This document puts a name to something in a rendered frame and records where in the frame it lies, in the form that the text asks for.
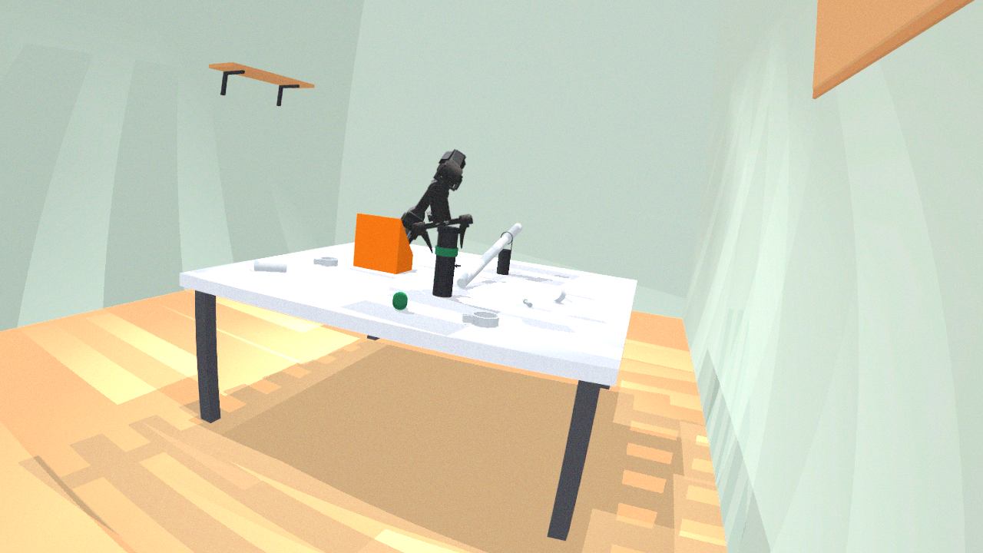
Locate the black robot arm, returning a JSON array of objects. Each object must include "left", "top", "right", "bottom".
[{"left": 400, "top": 149, "right": 467, "bottom": 245}]

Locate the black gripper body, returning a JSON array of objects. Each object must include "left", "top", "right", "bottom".
[{"left": 412, "top": 200, "right": 473, "bottom": 234}]

